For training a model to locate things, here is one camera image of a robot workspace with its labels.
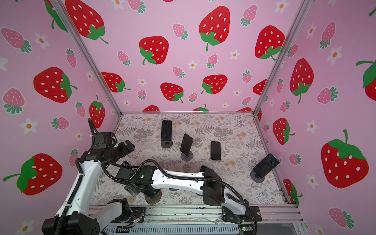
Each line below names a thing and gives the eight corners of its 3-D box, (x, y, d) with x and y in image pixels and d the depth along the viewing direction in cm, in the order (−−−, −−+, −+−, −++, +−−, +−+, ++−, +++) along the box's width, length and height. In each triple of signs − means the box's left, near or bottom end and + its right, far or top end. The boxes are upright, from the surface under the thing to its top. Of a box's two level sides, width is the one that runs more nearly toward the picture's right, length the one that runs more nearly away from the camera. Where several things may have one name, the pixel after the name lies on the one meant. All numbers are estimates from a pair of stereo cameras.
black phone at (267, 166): (258, 183, 87) (269, 172, 74) (249, 173, 90) (258, 161, 78) (269, 174, 90) (281, 162, 77) (260, 165, 94) (270, 152, 81)
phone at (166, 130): (162, 145, 103) (159, 134, 92) (165, 132, 111) (162, 120, 100) (172, 145, 103) (169, 134, 92) (173, 132, 111) (171, 120, 100)
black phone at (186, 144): (180, 154, 99) (178, 139, 85) (186, 148, 102) (185, 133, 88) (188, 160, 96) (187, 145, 82) (193, 154, 99) (193, 138, 85)
